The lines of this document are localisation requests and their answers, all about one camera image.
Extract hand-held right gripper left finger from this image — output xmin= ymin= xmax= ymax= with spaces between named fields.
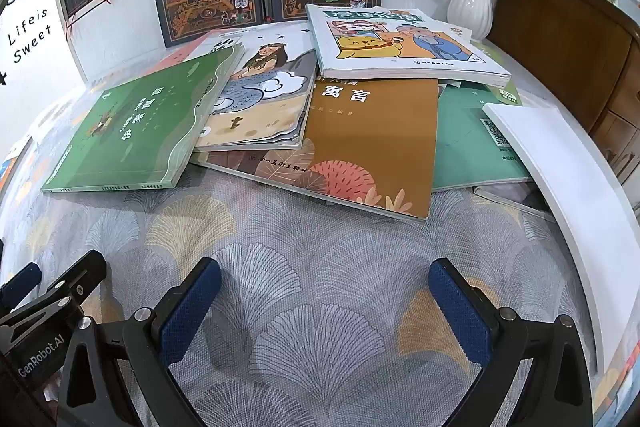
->
xmin=56 ymin=257 xmax=223 ymax=427

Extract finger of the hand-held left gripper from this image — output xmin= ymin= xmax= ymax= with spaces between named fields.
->
xmin=0 ymin=263 xmax=43 ymax=308
xmin=0 ymin=250 xmax=107 ymax=333

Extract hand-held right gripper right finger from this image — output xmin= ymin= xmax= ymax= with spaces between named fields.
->
xmin=427 ymin=257 xmax=593 ymax=427

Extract green paperback book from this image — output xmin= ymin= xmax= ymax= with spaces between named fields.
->
xmin=41 ymin=46 xmax=247 ymax=195

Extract teal paperback book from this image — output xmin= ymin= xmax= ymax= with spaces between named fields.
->
xmin=431 ymin=82 xmax=535 ymax=194

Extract brown fable book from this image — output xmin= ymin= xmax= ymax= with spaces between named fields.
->
xmin=189 ymin=77 xmax=441 ymax=224

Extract pink paperback book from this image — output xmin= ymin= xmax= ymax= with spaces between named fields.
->
xmin=150 ymin=31 xmax=226 ymax=78

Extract white girl illustrated book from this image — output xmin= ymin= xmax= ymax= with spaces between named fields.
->
xmin=192 ymin=27 xmax=321 ymax=152

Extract cartoon comic book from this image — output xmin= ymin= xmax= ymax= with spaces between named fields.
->
xmin=306 ymin=3 xmax=512 ymax=88

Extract fan patterned tablecloth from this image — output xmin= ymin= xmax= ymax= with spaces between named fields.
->
xmin=0 ymin=22 xmax=640 ymax=427

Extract wooden cabinet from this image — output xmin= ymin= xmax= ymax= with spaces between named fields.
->
xmin=485 ymin=0 xmax=640 ymax=212

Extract black lettering wall sticker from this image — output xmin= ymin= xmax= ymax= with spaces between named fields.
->
xmin=0 ymin=0 xmax=56 ymax=88

